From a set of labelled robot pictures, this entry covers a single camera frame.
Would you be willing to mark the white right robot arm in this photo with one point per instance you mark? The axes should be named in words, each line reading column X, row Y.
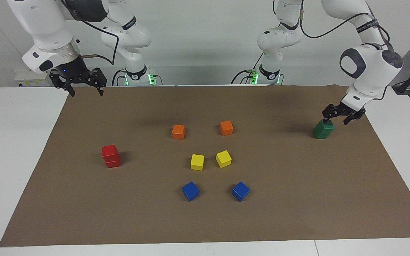
column 41, row 25

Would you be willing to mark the red wooden cube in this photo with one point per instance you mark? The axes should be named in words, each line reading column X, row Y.
column 109, row 151
column 113, row 163

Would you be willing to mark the orange wooden cube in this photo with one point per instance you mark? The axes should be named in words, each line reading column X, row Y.
column 226, row 128
column 178, row 131

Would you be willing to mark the yellow wooden cube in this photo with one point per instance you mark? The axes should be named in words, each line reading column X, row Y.
column 197, row 161
column 223, row 158

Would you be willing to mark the white yellow-labelled power strip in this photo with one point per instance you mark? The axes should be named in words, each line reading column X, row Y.
column 30, row 81

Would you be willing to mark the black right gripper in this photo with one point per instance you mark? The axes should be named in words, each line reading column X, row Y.
column 73, row 71

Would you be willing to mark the green wooden cube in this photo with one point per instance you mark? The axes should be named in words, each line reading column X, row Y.
column 326, row 126
column 321, row 134

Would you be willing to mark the blue wooden cube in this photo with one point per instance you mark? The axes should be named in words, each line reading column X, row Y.
column 240, row 191
column 190, row 191

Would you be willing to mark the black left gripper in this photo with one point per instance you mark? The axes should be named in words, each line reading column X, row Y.
column 343, row 111

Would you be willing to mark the brown paper table mat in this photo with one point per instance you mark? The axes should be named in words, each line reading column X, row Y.
column 205, row 220

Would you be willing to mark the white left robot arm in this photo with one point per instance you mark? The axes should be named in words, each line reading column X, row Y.
column 372, row 74

